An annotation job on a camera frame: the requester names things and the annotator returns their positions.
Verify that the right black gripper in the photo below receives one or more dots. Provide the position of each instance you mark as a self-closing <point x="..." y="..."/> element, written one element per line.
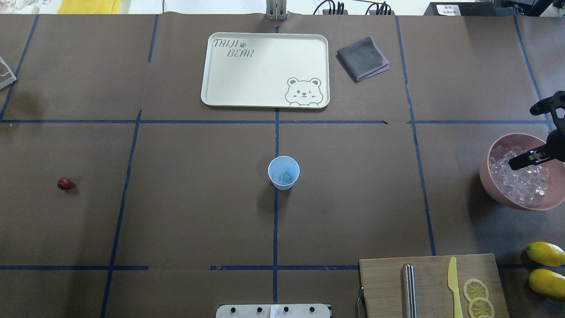
<point x="557" y="146"/>

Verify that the red strawberry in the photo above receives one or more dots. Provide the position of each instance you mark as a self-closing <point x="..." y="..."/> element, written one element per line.
<point x="64" y="184"/>

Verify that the pink bowl of ice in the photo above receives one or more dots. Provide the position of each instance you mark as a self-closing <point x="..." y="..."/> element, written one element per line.
<point x="533" y="188"/>

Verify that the light blue plastic cup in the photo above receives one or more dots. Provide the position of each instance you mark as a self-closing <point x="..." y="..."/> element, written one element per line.
<point x="283" y="172"/>

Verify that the yellow lemon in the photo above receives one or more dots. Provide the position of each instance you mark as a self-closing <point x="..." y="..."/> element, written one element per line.
<point x="548" y="284"/>
<point x="547" y="254"/>

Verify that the lemon slice row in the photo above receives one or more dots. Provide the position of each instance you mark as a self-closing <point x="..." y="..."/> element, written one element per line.
<point x="477" y="294"/>

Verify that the yellow plastic knife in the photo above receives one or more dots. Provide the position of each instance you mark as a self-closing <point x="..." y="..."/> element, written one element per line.
<point x="453" y="285"/>

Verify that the black power adapter box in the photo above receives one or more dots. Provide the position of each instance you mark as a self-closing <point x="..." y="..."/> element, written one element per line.
<point x="451" y="8"/>

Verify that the wooden cutting board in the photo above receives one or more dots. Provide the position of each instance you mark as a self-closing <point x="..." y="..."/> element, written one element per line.
<point x="381" y="280"/>

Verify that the grey folded cloth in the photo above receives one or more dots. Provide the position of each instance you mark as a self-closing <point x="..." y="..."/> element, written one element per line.
<point x="363" y="59"/>

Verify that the cream bear serving tray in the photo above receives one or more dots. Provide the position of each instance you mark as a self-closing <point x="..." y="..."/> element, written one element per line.
<point x="266" y="70"/>

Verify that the yellow cloth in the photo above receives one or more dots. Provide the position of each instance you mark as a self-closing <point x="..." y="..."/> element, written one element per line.
<point x="89" y="7"/>

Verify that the steel black handled tool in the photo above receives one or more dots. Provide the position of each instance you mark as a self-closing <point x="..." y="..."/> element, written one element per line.
<point x="408" y="291"/>

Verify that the white camera pole base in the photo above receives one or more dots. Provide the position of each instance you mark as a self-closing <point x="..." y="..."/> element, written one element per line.
<point x="316" y="310"/>

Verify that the aluminium frame post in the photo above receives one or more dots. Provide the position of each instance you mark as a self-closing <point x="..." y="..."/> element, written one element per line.
<point x="276" y="10"/>

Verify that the white wire cup rack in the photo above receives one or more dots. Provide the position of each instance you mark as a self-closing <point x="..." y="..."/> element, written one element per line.
<point x="7" y="75"/>

